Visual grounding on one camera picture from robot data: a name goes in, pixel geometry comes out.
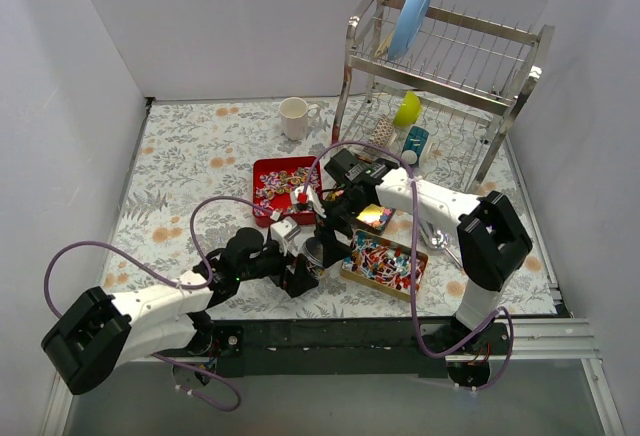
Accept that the teal and white container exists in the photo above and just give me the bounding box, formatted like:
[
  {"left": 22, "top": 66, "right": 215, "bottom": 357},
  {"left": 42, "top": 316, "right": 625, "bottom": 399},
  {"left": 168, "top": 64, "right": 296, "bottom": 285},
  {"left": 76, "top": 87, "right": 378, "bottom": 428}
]
[{"left": 400, "top": 125, "right": 432, "bottom": 168}]

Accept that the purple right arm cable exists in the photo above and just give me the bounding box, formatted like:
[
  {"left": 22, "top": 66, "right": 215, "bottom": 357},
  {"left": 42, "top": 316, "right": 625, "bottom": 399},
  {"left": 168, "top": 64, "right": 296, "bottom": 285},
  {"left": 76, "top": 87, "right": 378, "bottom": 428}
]
[{"left": 299, "top": 141, "right": 514, "bottom": 391}]

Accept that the red tin of swirl lollipops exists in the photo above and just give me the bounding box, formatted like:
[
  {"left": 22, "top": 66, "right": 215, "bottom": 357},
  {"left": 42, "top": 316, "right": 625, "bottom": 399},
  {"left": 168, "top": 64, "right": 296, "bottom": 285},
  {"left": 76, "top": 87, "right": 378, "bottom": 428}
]
[{"left": 253, "top": 156, "right": 315, "bottom": 228}]

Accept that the gold tin of star candies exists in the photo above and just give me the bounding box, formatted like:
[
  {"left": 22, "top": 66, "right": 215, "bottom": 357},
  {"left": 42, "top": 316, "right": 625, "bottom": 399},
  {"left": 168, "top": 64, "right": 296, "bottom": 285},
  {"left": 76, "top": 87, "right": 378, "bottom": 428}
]
[{"left": 349, "top": 155, "right": 399, "bottom": 235}]

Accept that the yellow green bowl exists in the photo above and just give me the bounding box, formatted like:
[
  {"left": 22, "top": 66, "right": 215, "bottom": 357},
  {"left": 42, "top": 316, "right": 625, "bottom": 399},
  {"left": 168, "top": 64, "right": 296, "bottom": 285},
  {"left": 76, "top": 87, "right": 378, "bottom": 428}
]
[{"left": 393, "top": 91, "right": 422, "bottom": 128}]

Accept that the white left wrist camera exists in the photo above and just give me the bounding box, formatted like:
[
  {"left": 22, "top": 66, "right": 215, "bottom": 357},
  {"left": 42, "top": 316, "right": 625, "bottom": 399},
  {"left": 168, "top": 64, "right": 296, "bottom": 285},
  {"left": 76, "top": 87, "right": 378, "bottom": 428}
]
[{"left": 269, "top": 217, "right": 303, "bottom": 257}]

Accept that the clear glass jar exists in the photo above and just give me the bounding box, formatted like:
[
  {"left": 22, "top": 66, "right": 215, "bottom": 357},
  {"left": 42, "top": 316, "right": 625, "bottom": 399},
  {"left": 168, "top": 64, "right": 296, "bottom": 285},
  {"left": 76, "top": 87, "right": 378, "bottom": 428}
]
[{"left": 306, "top": 259, "right": 326, "bottom": 280}]

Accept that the light blue plate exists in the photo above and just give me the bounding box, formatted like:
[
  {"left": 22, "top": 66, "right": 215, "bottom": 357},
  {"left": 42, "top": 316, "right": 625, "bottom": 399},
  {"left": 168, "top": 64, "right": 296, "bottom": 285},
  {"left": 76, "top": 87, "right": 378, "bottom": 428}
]
[{"left": 387, "top": 0, "right": 431, "bottom": 62}]

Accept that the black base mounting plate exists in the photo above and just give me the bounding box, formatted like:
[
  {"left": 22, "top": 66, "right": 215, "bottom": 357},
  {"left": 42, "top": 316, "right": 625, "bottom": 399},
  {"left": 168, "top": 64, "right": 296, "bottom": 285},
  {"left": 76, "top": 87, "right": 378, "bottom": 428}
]
[{"left": 154, "top": 316, "right": 513, "bottom": 380}]

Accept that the silver metal scoop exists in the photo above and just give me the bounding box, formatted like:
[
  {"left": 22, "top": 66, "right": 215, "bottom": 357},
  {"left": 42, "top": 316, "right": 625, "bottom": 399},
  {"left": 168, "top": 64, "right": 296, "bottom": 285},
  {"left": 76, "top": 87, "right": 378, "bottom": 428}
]
[{"left": 420, "top": 222, "right": 463, "bottom": 270}]

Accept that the aluminium table edge rail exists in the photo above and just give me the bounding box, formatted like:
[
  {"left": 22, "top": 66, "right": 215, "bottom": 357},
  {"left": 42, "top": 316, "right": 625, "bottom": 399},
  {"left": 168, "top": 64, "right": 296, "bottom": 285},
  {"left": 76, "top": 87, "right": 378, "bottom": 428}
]
[{"left": 44, "top": 317, "right": 625, "bottom": 435}]

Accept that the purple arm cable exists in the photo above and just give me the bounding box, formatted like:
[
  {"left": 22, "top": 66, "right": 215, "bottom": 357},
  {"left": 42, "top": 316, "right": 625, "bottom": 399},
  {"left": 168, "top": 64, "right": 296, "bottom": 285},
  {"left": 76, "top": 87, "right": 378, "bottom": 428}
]
[
  {"left": 299, "top": 141, "right": 514, "bottom": 391},
  {"left": 43, "top": 195, "right": 281, "bottom": 412}
]

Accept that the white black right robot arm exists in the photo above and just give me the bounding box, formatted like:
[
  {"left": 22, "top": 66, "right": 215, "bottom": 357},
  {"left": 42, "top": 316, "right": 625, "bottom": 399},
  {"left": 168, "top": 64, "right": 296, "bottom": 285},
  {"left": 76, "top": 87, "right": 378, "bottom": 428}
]
[{"left": 292, "top": 141, "right": 533, "bottom": 356}]

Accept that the stainless steel dish rack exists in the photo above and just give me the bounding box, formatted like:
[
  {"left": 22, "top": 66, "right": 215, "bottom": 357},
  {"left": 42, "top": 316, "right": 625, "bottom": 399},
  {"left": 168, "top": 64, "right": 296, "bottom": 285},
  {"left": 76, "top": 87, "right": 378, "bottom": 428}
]
[{"left": 331, "top": 0, "right": 554, "bottom": 192}]

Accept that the white ceramic mug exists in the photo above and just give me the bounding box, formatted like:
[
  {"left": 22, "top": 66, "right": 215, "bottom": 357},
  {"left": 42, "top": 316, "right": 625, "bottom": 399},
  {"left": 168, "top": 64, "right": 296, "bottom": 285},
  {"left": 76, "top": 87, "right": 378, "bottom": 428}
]
[{"left": 279, "top": 97, "right": 320, "bottom": 141}]

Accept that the gold tin of ball lollipops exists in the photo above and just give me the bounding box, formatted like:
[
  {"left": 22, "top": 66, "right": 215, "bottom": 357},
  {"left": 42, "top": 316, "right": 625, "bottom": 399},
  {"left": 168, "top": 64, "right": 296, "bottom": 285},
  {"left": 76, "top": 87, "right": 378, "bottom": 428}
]
[{"left": 340, "top": 230, "right": 413, "bottom": 302}]

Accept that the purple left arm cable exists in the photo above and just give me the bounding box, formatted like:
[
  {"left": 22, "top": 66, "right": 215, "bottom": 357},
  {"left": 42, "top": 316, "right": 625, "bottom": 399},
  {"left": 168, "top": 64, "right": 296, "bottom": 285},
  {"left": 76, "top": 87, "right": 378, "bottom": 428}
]
[{"left": 43, "top": 195, "right": 281, "bottom": 412}]

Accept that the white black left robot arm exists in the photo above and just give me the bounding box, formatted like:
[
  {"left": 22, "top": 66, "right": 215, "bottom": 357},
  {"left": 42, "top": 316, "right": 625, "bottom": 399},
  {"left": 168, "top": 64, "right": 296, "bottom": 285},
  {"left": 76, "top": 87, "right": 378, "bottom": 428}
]
[{"left": 41, "top": 228, "right": 319, "bottom": 395}]

